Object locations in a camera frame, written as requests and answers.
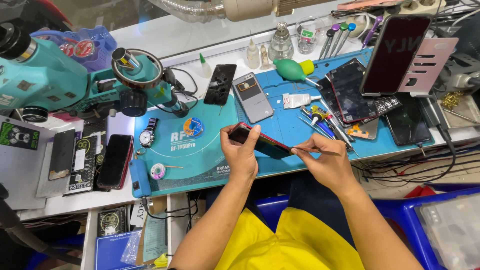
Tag person's right hand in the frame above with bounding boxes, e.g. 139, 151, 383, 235
290, 133, 359, 196

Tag person's left hand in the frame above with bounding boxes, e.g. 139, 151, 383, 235
220, 124, 262, 185

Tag thin metal pry card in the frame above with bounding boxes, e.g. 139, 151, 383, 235
296, 146, 342, 157

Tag red-edged black smartphone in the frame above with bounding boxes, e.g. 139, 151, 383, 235
228, 122, 295, 160

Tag heap of screwdrivers and tweezers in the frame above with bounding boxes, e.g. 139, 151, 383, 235
296, 104, 359, 157

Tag metal plate with orange part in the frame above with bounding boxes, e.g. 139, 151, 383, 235
344, 118, 380, 141

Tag blue silicone repair mat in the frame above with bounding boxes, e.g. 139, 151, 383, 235
234, 48, 436, 178

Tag teal microscope base mat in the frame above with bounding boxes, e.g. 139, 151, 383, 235
133, 94, 241, 198

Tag grey phone back cover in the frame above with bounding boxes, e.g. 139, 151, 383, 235
231, 72, 275, 124

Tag white adhesive tube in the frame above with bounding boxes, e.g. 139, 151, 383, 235
282, 92, 322, 110

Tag black phone display panel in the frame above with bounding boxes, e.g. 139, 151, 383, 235
316, 76, 343, 124

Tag cracked black phone screen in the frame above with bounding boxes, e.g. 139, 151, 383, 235
203, 64, 238, 106

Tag small solder wick reel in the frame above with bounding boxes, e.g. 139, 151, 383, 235
150, 163, 167, 180

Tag blue plastic chair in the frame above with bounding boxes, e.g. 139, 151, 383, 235
254, 183, 480, 270

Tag yellow shirt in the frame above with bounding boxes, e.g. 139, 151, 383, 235
214, 206, 367, 270

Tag black patterned protector packet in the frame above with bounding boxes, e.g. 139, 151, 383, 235
371, 94, 403, 118

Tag glossy black smartphone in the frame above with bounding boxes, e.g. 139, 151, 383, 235
384, 95, 434, 147

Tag silver black wristwatch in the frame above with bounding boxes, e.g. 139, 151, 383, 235
136, 117, 160, 155

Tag green-capped white squeeze bottle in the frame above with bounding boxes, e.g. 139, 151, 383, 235
199, 52, 213, 79

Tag blue handheld power unit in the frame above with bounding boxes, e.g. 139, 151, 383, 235
128, 159, 153, 199

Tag yellow plastic cap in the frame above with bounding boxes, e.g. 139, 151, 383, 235
299, 59, 315, 76

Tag green rubber air blower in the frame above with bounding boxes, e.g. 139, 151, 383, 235
272, 58, 322, 88

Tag small clear glue bottle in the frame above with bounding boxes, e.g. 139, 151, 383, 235
260, 44, 272, 71

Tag needle-tip white bottle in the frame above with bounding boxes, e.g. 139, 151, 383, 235
246, 30, 261, 70

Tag glass alcohol dispenser bottle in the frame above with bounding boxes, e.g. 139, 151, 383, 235
268, 21, 295, 62

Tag black-capped screwdriver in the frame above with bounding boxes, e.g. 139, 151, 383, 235
319, 29, 336, 61

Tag red-cased black smartphone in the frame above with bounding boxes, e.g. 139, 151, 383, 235
96, 134, 135, 191

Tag purple-capped screwdriver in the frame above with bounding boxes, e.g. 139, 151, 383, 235
323, 23, 341, 59

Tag green-capped screwdriver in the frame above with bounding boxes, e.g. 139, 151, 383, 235
329, 22, 349, 58

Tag black smartphone on stand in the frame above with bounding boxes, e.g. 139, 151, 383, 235
359, 14, 434, 97

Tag blue-capped screwdriver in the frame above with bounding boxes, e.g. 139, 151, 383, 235
334, 22, 357, 57

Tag clear glass beaker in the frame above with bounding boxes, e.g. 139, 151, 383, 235
295, 16, 325, 55

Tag clear plastic organizer box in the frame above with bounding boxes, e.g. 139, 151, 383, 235
414, 193, 480, 270

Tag open drawer with packets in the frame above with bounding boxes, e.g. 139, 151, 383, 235
80, 197, 170, 270

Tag brass wool tip cleaner tray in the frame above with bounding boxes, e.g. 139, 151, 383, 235
436, 90, 480, 130

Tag pink metal phone stand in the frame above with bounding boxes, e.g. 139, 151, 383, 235
397, 37, 460, 95

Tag black screen protector packets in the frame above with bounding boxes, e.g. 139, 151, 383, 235
63, 119, 109, 197

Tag black replacement screen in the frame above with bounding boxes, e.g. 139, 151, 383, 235
47, 128, 77, 182

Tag white power strip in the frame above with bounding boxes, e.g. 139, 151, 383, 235
390, 0, 448, 16

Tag teal stereo microscope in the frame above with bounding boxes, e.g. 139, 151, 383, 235
0, 19, 189, 123

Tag grey plate with sticker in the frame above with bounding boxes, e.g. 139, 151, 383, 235
0, 114, 58, 211

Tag blue solder wire spool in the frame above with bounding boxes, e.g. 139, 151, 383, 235
183, 117, 205, 139

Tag tangle of black cables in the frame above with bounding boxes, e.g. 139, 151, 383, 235
352, 94, 480, 185

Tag black microscope cable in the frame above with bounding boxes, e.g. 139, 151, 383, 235
154, 67, 200, 114

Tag purple-handled screwdriver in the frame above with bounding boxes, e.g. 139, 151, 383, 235
361, 16, 384, 52

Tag beige fan with clear hose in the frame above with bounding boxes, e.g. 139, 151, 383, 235
149, 0, 279, 24

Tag black flexible hose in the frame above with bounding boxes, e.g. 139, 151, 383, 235
0, 183, 82, 266

